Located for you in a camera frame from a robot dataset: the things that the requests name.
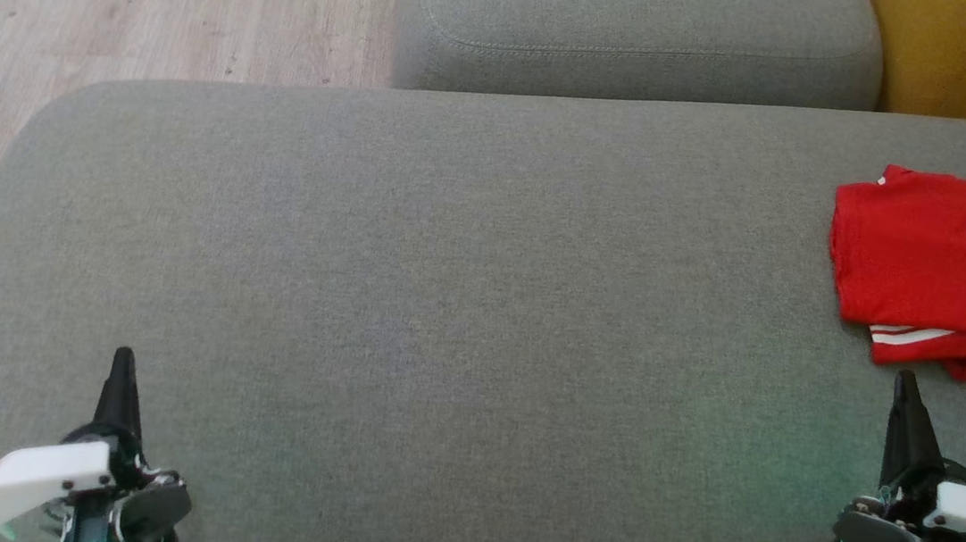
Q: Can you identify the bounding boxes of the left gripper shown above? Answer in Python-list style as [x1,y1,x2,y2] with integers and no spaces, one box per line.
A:
[0,333,163,542]

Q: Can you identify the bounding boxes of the red basketball shorts white panels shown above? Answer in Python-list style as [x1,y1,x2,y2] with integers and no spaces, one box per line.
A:
[820,158,966,340]

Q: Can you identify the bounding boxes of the yellow and grey sofa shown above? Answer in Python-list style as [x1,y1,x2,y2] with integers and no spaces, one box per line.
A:
[0,18,966,542]

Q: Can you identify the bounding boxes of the grey sofa seat cushion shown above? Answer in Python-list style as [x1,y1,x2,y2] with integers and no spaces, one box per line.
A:
[386,0,891,140]

